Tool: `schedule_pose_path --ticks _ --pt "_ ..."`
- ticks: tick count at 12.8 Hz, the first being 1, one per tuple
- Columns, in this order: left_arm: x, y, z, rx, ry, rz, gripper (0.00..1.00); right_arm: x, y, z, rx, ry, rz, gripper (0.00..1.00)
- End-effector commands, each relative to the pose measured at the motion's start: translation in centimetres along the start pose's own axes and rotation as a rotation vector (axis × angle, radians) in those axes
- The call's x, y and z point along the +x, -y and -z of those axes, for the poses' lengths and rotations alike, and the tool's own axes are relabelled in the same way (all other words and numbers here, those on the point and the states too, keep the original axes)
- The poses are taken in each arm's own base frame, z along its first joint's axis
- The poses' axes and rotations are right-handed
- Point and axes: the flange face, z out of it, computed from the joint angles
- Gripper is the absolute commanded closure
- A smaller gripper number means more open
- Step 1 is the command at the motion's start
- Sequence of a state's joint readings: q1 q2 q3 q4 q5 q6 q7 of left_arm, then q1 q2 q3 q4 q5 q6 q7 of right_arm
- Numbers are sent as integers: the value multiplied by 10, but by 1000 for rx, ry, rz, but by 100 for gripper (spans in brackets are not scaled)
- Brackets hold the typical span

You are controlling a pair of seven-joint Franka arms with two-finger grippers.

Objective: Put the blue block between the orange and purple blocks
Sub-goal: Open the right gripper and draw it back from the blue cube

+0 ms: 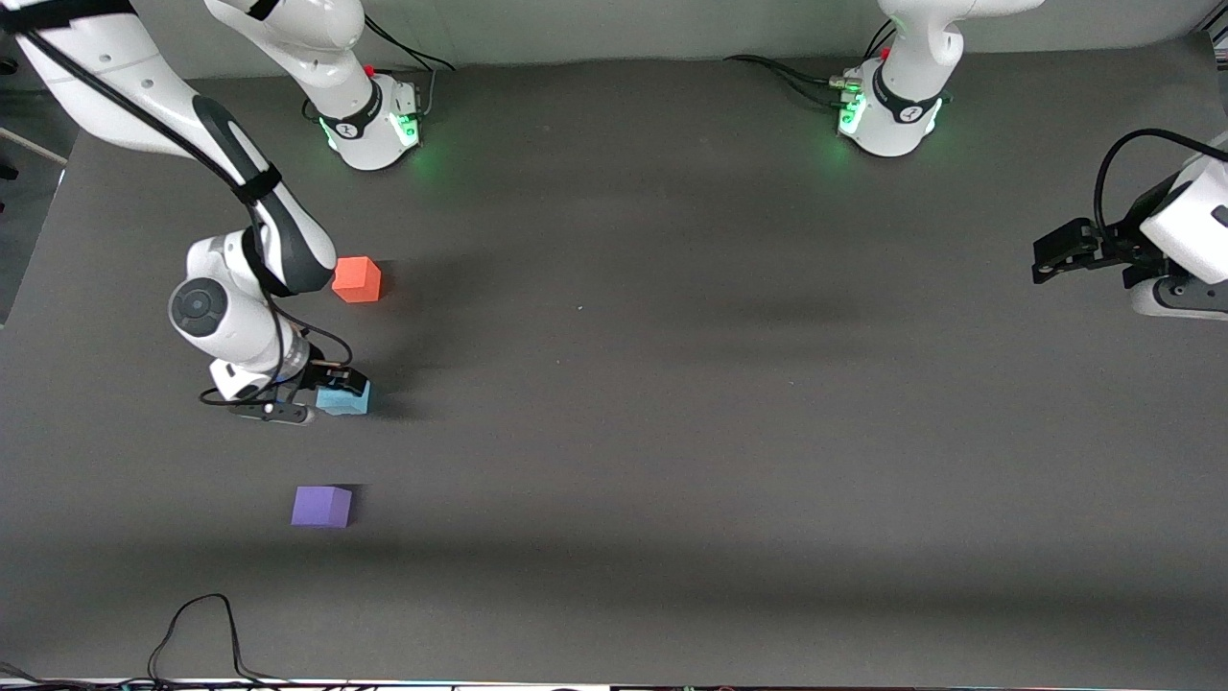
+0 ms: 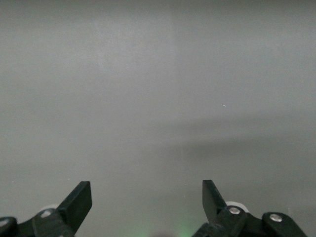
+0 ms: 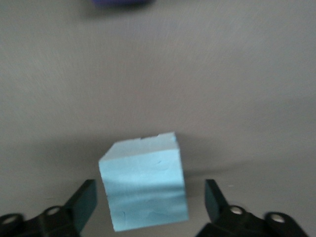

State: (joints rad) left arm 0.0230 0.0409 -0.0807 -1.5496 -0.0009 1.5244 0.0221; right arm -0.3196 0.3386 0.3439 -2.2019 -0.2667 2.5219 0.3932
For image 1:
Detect light blue block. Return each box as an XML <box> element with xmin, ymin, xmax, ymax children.
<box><xmin>315</xmin><ymin>381</ymin><xmax>372</xmax><ymax>417</ymax></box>

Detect orange block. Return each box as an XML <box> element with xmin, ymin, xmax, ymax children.
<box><xmin>332</xmin><ymin>256</ymin><xmax>383</xmax><ymax>304</ymax></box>

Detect purple block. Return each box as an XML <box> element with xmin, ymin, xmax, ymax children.
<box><xmin>291</xmin><ymin>486</ymin><xmax>354</xmax><ymax>529</ymax></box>

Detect thin black looped cable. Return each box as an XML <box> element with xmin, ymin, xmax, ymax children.
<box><xmin>0</xmin><ymin>593</ymin><xmax>308</xmax><ymax>691</ymax></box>

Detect black right arm base cables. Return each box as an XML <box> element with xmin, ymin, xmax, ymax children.
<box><xmin>302</xmin><ymin>17</ymin><xmax>458</xmax><ymax>124</ymax></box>

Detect black arm base cables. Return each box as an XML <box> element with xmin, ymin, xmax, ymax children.
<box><xmin>302</xmin><ymin>17</ymin><xmax>458</xmax><ymax>124</ymax></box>
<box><xmin>723</xmin><ymin>19</ymin><xmax>899</xmax><ymax>108</ymax></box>

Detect black left arm base cables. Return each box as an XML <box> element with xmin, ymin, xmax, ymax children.
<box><xmin>723</xmin><ymin>19</ymin><xmax>899</xmax><ymax>108</ymax></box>

